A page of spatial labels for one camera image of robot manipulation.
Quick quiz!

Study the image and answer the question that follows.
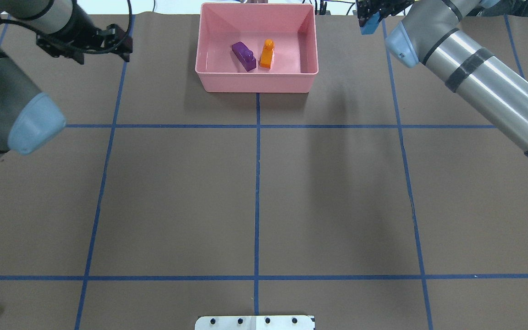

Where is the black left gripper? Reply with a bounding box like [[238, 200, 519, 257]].
[[36, 19, 133, 65]]

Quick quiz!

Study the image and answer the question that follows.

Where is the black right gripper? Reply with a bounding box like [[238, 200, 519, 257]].
[[356, 0, 415, 27]]

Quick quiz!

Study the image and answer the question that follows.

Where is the small blue block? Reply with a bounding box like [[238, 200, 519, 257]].
[[360, 12, 381, 35]]

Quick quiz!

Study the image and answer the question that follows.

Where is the orange block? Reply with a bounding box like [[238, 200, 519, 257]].
[[258, 39, 275, 70]]

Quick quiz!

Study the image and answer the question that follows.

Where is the purple block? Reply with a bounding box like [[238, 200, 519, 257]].
[[231, 42, 257, 72]]

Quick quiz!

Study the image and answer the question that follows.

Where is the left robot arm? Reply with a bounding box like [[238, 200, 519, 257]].
[[0, 0, 133, 159]]

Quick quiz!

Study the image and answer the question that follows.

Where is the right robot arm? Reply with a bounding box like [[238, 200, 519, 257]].
[[355, 0, 528, 158]]

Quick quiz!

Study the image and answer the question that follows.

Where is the pink plastic box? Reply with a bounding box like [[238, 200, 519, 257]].
[[195, 3, 319, 94]]

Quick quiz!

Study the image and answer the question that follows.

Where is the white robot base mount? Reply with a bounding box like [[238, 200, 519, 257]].
[[194, 315, 316, 330]]

